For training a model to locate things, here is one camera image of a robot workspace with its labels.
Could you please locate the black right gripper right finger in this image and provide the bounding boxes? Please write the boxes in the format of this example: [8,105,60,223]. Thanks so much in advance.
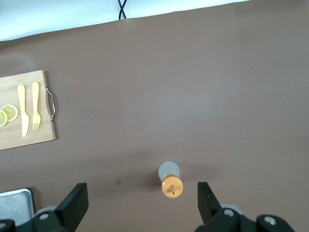
[197,181,244,232]

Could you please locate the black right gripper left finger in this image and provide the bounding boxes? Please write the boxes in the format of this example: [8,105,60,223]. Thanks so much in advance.
[28,183,89,232]

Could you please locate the sauce bottle with orange cap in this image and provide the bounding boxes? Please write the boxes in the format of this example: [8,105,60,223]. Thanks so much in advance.
[157,161,184,199]

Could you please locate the steel kitchen scale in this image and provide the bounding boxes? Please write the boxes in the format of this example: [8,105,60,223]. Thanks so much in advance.
[0,187,34,222]

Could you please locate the wooden cutting board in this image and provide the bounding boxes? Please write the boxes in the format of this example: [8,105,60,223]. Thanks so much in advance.
[0,70,56,151]

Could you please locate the yellow plastic knife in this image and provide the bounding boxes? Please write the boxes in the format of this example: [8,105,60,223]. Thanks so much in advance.
[17,84,30,138]

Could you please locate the lemon slice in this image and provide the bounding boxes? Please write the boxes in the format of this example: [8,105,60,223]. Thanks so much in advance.
[1,104,19,122]
[0,109,9,127]

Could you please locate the yellow plastic fork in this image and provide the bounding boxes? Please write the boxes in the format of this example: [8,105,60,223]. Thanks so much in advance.
[31,82,41,131]

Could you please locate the black cable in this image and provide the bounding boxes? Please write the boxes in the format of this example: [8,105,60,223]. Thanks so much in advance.
[118,0,128,20]
[117,0,127,19]

